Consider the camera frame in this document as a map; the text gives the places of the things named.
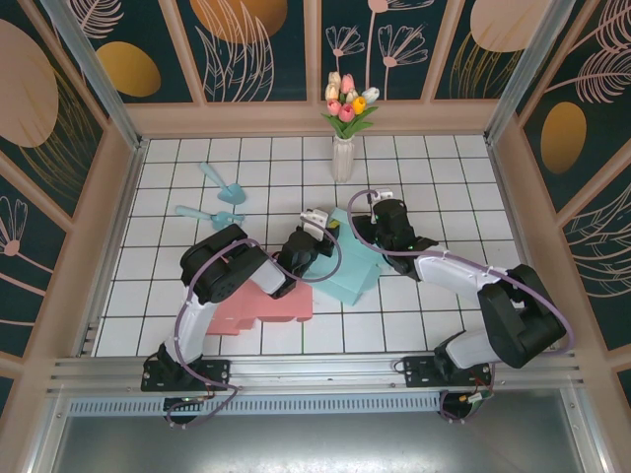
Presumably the aluminium frame post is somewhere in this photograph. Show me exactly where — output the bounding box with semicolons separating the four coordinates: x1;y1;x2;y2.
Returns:
38;0;149;152
482;0;578;145

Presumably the aluminium table edge rail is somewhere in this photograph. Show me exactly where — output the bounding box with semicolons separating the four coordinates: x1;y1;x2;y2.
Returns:
76;140;149;359
485;140;558;352

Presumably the teal garden hand fork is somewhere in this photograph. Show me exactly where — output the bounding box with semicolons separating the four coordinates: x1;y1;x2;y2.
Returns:
175;204;246;233

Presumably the artificial tulip bouquet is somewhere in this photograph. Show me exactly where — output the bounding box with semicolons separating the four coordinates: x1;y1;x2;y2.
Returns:
319;71;381;142

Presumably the teal garden trowel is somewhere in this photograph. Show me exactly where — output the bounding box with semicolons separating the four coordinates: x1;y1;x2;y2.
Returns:
198;162;247;206

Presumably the grey slotted cable duct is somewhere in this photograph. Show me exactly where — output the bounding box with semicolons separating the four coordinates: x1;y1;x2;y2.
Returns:
66;393;445;418

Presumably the pink cloth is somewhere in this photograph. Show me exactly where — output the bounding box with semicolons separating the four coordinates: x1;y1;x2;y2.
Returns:
204;250;316;339

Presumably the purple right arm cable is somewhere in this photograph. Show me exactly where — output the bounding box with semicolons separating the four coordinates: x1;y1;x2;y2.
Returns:
346;188;578;425

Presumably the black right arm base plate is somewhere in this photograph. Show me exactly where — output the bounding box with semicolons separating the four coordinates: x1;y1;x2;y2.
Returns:
402;355;496;390

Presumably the grey metal sheet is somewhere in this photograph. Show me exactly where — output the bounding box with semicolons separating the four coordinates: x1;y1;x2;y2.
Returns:
29;388;607;473

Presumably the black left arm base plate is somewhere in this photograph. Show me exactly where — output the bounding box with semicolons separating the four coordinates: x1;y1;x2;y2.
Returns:
141;358;232;393

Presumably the aluminium mounting rail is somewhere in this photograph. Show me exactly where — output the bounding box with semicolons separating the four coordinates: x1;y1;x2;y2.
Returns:
46;348;586;395

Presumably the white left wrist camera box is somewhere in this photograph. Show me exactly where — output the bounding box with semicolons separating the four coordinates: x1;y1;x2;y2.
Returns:
299;206;332;242

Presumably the white ribbed vase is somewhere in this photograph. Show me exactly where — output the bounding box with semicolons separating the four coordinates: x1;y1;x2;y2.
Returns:
330;135;357;184

